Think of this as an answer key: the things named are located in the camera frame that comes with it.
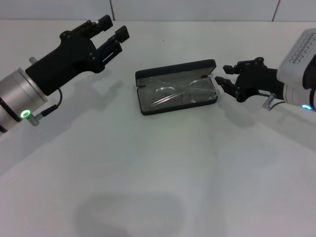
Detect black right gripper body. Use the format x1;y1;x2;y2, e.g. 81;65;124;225
234;58;285;103

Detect black glasses case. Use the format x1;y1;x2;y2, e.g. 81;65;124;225
135;59;221;117

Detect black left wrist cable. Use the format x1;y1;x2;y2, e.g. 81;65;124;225
29;88;63;127

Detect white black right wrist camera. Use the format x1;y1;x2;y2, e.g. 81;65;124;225
276;28;316;91

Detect clear white glasses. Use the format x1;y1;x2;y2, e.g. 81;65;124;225
149;72;221;111

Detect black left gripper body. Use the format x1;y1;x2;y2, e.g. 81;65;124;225
25;30;105;97

